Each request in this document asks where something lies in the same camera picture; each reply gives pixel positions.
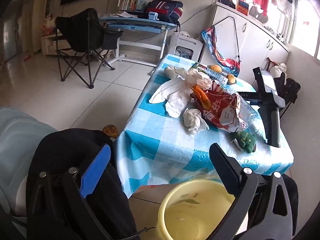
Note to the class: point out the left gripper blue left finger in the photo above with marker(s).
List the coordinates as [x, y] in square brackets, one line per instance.
[93, 173]

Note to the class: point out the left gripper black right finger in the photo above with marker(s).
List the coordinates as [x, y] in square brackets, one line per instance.
[227, 168]

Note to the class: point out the clear plastic bottle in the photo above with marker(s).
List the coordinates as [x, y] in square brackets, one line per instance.
[246, 113]

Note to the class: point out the green plush toy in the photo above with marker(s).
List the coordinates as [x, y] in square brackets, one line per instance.
[245, 141]

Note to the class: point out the red snack bag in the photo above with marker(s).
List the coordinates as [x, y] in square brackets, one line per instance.
[224, 110]

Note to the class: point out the milk carton box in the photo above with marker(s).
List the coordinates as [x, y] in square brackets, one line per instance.
[211, 73]

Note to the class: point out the white tissue ball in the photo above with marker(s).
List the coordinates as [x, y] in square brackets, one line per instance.
[193, 121]

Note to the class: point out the orange peel piece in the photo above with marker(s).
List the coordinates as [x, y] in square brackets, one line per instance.
[205, 102]

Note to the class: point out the white paper towel sheet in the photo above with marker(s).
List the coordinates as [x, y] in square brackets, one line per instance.
[176, 93]

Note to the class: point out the white plastic bag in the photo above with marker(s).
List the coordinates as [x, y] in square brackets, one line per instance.
[192, 76]

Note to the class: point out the yellow plastic trash bin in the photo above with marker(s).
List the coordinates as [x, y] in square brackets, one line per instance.
[192, 210]

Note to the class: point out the person's black trouser leg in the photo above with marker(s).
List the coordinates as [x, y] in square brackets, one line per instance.
[55, 209]

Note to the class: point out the black clothes on chair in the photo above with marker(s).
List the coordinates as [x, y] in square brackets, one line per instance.
[287, 88]

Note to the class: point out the round brown bun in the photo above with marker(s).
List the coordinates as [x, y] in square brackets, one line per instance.
[231, 79]

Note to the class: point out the yellow patterned slipper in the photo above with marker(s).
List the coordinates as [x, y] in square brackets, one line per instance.
[111, 131]

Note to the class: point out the yellow mango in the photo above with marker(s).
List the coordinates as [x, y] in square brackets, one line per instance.
[215, 68]

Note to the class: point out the white storage cabinet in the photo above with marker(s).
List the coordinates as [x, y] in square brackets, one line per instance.
[237, 35]

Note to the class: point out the blue checkered tablecloth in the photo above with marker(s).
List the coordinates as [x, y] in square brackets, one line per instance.
[156, 149]

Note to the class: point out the white plastic stool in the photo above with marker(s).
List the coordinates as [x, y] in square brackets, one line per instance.
[185, 47]

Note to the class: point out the dark striped backpack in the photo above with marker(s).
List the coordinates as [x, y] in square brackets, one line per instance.
[168, 11]

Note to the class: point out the black folding camp chair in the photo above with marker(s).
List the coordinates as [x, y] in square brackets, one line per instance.
[83, 45]

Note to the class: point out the blue study desk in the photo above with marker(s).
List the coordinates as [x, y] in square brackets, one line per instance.
[137, 24]

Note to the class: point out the row of books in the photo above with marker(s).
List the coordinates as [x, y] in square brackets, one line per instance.
[132, 5]

